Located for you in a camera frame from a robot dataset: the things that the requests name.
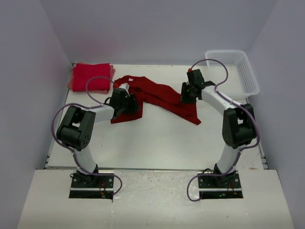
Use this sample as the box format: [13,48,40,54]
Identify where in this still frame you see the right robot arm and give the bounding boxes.
[181,69,258,187]

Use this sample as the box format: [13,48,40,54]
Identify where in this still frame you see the dark red t shirt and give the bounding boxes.
[111,75,201,125]

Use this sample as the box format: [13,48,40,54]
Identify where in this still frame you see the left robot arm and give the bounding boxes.
[55,83,140,187]

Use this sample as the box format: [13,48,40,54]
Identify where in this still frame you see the white plastic basket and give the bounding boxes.
[205,50,260,100]

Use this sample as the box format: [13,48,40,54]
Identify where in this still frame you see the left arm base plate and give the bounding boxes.
[70,171,114,191]

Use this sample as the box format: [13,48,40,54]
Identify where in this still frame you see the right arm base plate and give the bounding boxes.
[198,169,241,190]

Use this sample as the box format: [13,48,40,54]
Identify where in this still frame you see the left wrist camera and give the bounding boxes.
[114,83,129,94]

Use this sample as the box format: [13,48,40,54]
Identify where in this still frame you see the folded bright red shirt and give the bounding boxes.
[71,62,111,93]

